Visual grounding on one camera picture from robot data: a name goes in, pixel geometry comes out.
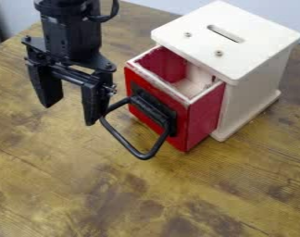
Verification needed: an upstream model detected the black cable loop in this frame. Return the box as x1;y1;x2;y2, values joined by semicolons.
82;0;121;23

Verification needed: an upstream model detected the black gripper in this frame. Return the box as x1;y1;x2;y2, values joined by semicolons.
22;15;117;126

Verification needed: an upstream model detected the red wooden drawer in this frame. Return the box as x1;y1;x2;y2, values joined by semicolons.
125;46;225;152

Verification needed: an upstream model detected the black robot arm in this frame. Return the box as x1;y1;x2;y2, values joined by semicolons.
22;0;120;126

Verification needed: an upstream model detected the white wooden cabinet box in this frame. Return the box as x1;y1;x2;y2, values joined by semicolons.
152;1;300;142

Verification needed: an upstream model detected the black metal drawer handle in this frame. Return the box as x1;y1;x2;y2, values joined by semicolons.
99;82;177;160

